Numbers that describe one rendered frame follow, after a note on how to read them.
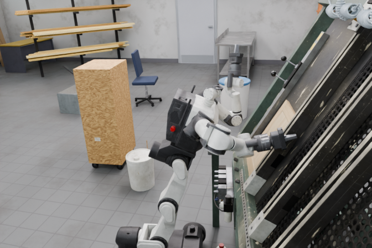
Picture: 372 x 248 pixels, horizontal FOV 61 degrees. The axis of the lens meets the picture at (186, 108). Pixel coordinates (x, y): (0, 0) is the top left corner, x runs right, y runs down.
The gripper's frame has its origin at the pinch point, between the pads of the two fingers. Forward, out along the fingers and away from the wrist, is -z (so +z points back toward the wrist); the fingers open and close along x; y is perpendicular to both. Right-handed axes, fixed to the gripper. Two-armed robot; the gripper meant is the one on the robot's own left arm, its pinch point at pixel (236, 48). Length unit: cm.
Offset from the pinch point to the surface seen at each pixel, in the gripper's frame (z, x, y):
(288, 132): 46, 59, 5
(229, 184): 93, 7, 1
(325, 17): -25, 24, -53
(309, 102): 29, 66, 1
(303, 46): -5.8, 13.9, -46.6
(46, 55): -4, -680, 79
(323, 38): -8, 38, -37
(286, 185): 65, 80, 24
